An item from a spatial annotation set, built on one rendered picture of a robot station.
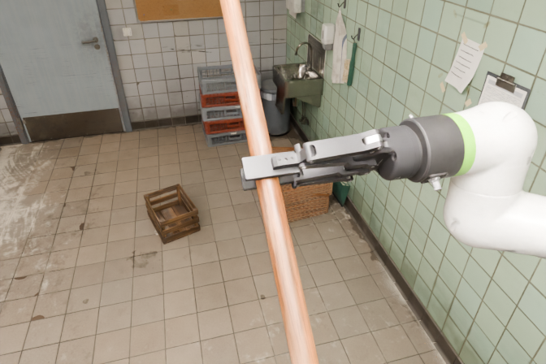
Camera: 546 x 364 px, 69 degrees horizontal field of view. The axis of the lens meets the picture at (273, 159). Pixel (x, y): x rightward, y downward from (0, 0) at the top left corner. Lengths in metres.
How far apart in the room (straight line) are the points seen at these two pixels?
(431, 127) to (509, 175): 0.14
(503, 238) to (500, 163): 0.12
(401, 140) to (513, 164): 0.17
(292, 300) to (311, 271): 2.43
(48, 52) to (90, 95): 0.56
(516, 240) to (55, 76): 4.41
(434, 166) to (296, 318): 0.27
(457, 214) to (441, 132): 0.16
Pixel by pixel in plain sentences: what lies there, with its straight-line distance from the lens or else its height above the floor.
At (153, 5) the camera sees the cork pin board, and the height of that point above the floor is 1.34.
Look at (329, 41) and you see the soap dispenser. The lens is 3.34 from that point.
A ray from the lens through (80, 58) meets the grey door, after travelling 4.57.
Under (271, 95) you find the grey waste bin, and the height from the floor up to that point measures 0.49.
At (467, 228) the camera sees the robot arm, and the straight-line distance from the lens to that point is 0.69.
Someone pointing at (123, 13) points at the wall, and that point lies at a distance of 4.42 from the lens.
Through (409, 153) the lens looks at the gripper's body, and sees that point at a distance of 0.55.
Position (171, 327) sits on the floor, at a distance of 2.70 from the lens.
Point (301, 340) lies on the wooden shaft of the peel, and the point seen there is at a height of 1.76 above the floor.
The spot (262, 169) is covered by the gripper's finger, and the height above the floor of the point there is 1.88.
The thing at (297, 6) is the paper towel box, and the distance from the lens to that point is 4.00.
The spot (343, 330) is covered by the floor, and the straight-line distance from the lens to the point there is 2.65.
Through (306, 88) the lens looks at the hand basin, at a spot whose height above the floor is 0.80.
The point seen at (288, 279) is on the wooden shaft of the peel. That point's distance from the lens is 0.48.
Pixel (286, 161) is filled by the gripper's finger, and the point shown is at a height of 1.89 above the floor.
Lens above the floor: 2.16
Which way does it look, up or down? 32 degrees down
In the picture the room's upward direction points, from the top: straight up
